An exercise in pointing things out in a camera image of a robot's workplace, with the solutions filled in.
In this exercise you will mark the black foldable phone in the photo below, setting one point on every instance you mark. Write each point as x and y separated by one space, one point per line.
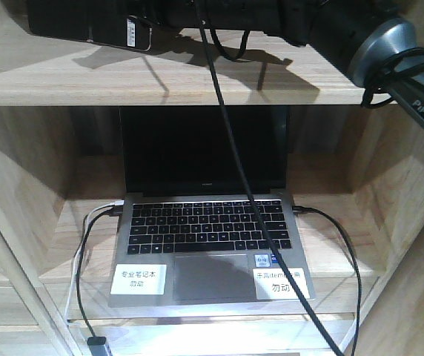
115 31

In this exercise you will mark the wooden desk shelf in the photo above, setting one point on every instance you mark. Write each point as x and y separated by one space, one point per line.
364 168

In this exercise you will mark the grey usb adapter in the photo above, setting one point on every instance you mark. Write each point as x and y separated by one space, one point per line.
99 346

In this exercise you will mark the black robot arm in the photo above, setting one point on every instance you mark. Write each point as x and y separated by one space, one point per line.
367 41

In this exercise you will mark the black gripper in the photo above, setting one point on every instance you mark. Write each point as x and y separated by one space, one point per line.
284 19

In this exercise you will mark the silver laptop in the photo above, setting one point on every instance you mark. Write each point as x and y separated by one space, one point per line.
207 218

